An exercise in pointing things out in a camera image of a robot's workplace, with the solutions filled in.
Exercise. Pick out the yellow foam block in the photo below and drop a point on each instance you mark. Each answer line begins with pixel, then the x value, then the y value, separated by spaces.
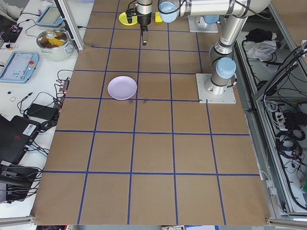
pixel 158 18

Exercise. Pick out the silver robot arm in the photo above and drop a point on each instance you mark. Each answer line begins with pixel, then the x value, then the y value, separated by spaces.
pixel 227 36

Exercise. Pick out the yellow plate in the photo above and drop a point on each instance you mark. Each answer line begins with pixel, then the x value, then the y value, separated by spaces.
pixel 123 19

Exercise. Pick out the lilac plate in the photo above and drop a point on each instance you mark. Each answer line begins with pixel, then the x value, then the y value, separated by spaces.
pixel 122 88

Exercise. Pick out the steel pot with lid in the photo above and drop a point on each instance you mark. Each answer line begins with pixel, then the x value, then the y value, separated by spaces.
pixel 55 51

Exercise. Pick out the blue-edged teach pendant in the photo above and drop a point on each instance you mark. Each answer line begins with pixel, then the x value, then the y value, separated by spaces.
pixel 49 16

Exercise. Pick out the black crumpled cloth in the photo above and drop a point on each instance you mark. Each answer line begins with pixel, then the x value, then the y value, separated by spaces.
pixel 259 34

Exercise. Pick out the white crumpled cloth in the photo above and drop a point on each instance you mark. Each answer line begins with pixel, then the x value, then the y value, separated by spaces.
pixel 262 50

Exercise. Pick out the black power adapter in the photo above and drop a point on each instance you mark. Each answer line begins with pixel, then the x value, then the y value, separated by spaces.
pixel 40 110

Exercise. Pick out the teach pendant with red button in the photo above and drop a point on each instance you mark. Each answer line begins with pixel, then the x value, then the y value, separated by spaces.
pixel 19 67

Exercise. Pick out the tan rubber band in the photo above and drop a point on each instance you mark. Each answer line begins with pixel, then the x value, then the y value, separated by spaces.
pixel 13 98

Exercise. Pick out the white power strip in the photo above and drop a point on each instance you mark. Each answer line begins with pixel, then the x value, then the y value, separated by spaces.
pixel 279 118

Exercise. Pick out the black computer with red logo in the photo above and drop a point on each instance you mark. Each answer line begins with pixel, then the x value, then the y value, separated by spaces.
pixel 12 139

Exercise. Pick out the aluminium profile bar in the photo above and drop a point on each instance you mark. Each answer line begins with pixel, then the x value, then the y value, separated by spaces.
pixel 16 220
pixel 287 221

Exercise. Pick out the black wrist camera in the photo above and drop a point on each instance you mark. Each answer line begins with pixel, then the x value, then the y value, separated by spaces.
pixel 130 14

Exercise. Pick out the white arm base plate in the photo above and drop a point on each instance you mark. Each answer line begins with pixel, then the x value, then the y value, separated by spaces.
pixel 204 28
pixel 202 80

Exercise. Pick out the aluminium profile post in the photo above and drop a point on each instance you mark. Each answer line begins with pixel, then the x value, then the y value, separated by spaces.
pixel 72 26

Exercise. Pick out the V-shaped metal bar frame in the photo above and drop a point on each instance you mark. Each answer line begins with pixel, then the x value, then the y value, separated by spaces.
pixel 259 99

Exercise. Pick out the black box in frame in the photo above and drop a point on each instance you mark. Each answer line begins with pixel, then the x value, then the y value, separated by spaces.
pixel 292 118

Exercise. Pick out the grey metal bracket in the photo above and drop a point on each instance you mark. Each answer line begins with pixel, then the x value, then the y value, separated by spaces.
pixel 271 188

